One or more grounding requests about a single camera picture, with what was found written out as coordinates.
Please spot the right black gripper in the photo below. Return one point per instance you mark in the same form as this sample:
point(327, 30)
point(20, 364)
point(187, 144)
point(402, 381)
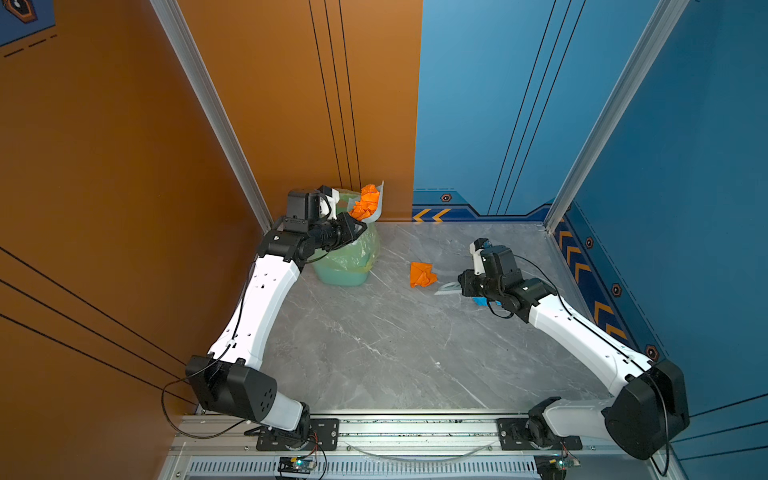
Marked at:
point(467, 277)

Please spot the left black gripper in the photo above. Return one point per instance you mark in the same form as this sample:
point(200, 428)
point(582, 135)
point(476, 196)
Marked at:
point(347, 235)

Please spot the grey-blue plastic dustpan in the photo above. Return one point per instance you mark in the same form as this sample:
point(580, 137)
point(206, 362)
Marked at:
point(376, 216)

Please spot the grey-blue hand brush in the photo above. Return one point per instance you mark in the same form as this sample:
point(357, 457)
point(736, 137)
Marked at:
point(450, 288)

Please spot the orange paper ball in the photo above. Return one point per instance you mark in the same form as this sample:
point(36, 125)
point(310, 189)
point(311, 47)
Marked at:
point(421, 275)
point(368, 204)

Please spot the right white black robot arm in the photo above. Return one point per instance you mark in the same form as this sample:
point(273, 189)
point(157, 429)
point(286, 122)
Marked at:
point(647, 405)

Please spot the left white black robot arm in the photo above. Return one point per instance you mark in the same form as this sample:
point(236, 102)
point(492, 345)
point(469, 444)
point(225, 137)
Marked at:
point(228, 379)

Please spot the blue paper scrap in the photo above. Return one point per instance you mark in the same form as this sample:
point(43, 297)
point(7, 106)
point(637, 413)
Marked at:
point(480, 302)

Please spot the green plastic trash bin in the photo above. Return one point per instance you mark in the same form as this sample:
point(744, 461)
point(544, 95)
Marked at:
point(351, 265)

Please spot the yellow translucent bin liner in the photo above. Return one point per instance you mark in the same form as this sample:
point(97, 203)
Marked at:
point(350, 265)

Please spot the right green circuit board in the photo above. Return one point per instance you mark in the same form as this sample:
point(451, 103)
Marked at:
point(555, 468)

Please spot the green circuit board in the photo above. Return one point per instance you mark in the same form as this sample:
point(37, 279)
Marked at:
point(296, 466)
point(555, 468)

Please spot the left green circuit board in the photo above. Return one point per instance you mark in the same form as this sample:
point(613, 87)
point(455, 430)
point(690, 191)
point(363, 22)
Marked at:
point(296, 466)

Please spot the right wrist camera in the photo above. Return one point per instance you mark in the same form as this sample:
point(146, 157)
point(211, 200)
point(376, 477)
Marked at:
point(476, 248)

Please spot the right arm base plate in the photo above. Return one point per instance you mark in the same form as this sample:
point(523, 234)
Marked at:
point(519, 433)

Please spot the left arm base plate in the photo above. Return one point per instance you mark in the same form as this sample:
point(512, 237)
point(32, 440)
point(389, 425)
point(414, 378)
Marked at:
point(322, 432)

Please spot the aluminium front rail frame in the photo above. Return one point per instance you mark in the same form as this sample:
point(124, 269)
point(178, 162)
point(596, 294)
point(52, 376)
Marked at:
point(416, 444)

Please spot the left aluminium corner post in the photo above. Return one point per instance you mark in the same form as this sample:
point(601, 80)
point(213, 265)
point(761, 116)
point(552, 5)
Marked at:
point(177, 31)

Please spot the aluminium corner post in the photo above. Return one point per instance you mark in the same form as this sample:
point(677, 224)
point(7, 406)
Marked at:
point(650, 43)
point(177, 31)

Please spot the right aluminium corner post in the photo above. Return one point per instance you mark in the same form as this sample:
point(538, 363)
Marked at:
point(650, 43)

